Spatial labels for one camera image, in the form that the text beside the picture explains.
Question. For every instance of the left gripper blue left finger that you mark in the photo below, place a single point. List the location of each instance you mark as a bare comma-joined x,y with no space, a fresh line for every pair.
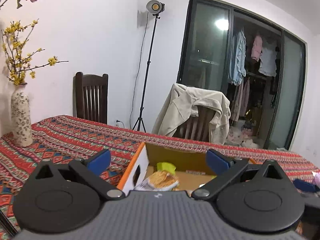
99,162

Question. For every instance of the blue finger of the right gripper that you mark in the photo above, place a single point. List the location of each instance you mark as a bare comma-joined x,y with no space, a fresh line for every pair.
305,186

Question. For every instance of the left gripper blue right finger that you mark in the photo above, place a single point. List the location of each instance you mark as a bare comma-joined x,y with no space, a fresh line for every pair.
218,162

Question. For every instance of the oat crisp snack packet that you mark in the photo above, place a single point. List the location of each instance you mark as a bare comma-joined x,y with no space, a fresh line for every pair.
158,181

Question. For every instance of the purple object on table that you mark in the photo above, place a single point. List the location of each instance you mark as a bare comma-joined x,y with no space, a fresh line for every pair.
316,178

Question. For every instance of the orange cardboard snack box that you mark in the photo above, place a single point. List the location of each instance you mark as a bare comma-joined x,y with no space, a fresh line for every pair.
191,169

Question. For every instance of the wooden chair with jacket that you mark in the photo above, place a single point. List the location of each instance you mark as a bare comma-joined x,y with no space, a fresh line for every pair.
196,127

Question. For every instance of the red patterned tablecloth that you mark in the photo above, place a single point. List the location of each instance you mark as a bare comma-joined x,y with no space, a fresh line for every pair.
62,138

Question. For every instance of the green snack packet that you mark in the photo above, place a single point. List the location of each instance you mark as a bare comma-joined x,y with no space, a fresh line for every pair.
165,166

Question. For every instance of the beige jacket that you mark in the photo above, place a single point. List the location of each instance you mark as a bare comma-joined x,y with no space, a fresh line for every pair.
183,102

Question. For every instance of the dark wooden chair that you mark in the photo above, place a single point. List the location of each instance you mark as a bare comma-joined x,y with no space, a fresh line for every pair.
91,96

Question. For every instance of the floral ceramic vase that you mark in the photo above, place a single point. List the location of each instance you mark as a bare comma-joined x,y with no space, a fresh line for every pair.
20,117

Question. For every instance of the light blue hanging shirt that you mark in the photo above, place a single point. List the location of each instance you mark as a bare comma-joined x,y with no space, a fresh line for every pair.
237,70

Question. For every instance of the black framed glass door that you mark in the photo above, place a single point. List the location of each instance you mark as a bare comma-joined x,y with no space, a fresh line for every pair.
264,110

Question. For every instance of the white hanging top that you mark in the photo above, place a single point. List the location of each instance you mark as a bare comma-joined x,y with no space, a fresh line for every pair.
268,58

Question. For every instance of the pink hanging garment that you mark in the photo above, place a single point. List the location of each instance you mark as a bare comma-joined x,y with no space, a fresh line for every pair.
257,48

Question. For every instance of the yellow flower branches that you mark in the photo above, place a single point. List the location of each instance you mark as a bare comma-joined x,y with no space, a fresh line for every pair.
18,63

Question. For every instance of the studio light on stand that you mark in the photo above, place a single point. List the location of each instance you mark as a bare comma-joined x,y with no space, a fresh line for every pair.
154,8

